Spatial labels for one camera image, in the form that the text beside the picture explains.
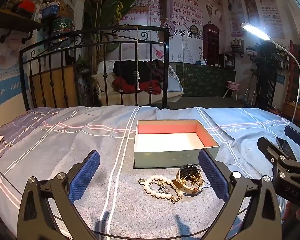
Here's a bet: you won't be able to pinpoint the wristwatch with beige strap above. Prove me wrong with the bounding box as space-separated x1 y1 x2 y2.
172 164 206 196

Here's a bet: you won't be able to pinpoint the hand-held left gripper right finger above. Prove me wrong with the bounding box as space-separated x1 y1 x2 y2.
198 149 282 240

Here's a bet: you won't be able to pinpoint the red wooden shelf rack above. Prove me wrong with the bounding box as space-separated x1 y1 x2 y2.
281 40 300 128

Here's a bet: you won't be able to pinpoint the wall poster with woman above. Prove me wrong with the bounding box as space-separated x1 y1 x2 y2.
227 0 243 37
256 0 286 40

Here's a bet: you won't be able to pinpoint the face wall poster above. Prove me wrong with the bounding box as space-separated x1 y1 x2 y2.
0 27 28 111

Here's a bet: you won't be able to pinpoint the grey blue striped blanket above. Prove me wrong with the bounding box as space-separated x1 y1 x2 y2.
0 105 300 240

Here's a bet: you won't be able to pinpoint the black iron bed frame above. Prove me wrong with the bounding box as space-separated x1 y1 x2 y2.
19 26 170 111

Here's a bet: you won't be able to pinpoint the red clothes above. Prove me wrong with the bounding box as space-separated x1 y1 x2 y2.
111 76 162 95

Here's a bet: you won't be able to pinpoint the gold chain earrings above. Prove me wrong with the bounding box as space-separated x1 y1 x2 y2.
182 175 199 186

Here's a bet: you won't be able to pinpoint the black clothes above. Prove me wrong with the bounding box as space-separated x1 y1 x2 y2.
113 59 168 83

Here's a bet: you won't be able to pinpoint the white floor lamp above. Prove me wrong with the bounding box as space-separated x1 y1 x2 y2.
241 22 300 123

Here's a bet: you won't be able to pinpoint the person's right hand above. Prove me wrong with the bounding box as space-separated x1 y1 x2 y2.
281 201 300 230

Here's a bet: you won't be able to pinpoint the white wicker hanging chair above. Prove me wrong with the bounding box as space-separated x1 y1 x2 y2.
91 60 185 105

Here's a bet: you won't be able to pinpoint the wooden wall shelf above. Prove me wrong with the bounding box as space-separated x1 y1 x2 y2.
0 9 45 42

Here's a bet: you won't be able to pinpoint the green patterned counter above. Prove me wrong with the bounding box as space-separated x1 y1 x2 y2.
176 62 236 97

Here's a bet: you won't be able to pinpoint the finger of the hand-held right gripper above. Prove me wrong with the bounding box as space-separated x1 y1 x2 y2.
276 137 298 161
257 136 288 170

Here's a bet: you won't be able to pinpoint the green gift box pink inside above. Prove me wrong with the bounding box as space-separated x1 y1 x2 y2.
133 119 220 169

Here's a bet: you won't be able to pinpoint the white pearl bracelet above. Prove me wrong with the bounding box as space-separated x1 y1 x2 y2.
143 176 184 198

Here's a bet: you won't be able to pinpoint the small black television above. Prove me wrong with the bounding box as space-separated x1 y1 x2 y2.
224 54 236 69

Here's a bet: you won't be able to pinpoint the blue plastic basket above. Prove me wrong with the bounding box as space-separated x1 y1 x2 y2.
41 1 60 18

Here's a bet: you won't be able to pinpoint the green tin can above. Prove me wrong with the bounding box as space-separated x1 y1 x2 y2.
51 17 74 43

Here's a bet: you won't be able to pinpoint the large printed wall poster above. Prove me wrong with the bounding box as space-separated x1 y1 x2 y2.
119 0 225 63

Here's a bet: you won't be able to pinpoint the dark potted plant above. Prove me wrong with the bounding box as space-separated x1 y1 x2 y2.
249 42 278 108

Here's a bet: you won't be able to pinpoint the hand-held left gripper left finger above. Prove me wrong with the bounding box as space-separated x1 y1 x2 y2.
17 150 100 240

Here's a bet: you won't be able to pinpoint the red box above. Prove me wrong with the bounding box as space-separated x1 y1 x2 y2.
18 0 37 12

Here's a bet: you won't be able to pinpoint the pink stool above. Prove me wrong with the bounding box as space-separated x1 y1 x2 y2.
223 81 240 102

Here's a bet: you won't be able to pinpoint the red telephone booth cabinet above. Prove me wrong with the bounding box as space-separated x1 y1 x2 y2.
203 22 220 66

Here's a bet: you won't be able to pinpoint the white tassel rope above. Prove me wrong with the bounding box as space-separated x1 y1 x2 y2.
136 25 141 91

